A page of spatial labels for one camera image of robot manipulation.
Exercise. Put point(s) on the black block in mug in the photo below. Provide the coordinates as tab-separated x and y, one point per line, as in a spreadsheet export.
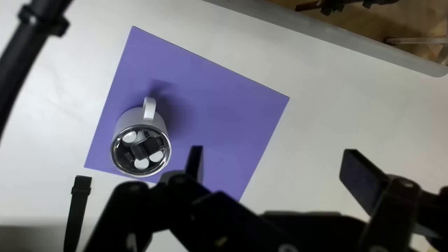
145	148

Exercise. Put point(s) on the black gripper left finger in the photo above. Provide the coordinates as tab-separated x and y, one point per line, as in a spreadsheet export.
195	161

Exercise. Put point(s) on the small white round piece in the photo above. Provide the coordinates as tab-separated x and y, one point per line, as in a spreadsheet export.
134	137
156	156
141	163

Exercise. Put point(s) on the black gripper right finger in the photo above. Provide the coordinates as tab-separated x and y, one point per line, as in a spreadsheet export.
362	179

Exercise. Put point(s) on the purple paper mat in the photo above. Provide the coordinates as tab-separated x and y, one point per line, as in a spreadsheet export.
219	120

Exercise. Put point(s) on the black marker pen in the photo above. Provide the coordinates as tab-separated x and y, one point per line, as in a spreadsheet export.
78	210

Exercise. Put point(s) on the thick black pole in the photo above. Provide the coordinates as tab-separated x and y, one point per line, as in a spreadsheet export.
23	56

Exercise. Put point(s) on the black chair base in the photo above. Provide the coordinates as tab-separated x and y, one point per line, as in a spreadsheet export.
337	4

